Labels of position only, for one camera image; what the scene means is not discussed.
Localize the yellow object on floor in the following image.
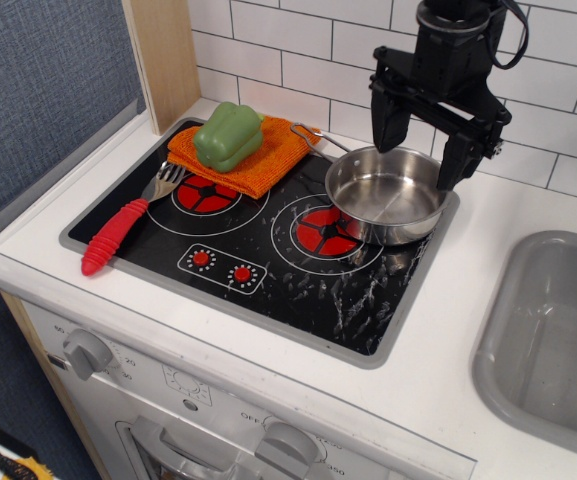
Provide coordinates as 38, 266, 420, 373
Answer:
8, 457, 54, 480

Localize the green toy bell pepper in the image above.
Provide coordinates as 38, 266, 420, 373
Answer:
193, 102, 265, 173

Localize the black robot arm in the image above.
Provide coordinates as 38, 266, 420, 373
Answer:
370, 1, 511, 191

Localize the grey right oven knob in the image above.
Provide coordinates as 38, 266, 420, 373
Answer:
255, 422, 319, 479

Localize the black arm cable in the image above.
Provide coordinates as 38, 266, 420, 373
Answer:
487, 0, 530, 70

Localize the grey oven knob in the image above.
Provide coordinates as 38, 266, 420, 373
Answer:
63, 329, 113, 380
255, 422, 319, 479

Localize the wooden side post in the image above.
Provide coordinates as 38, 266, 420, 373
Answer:
121, 0, 201, 135

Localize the black toy stovetop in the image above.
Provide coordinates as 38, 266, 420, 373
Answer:
58, 117, 461, 371

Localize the grey left oven knob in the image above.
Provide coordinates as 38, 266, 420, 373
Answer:
63, 329, 113, 380

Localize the orange folded cloth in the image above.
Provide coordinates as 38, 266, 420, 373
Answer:
167, 116, 310, 199

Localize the grey sink basin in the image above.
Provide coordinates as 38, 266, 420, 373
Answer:
472, 231, 577, 453

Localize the white toy oven front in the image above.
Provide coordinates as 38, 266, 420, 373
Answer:
25, 304, 475, 479

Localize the fork with red handle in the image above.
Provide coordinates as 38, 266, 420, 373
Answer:
81, 161, 186, 276

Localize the stainless steel saucepan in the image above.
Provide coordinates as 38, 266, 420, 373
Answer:
290, 123, 458, 246

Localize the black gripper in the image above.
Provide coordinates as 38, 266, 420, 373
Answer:
370, 14, 511, 191

